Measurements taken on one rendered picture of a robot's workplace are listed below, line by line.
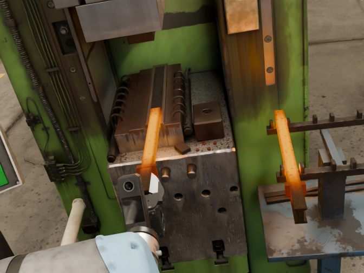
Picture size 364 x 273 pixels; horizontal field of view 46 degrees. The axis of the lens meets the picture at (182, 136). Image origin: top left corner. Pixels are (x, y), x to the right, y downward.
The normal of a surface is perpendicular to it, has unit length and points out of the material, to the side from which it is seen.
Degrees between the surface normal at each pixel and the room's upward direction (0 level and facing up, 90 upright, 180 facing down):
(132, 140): 90
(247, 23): 90
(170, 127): 90
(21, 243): 0
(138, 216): 58
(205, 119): 0
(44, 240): 0
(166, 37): 90
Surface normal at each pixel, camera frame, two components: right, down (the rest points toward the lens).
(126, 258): -0.09, -0.70
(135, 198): -0.11, 0.03
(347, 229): -0.17, -0.82
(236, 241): 0.00, 0.55
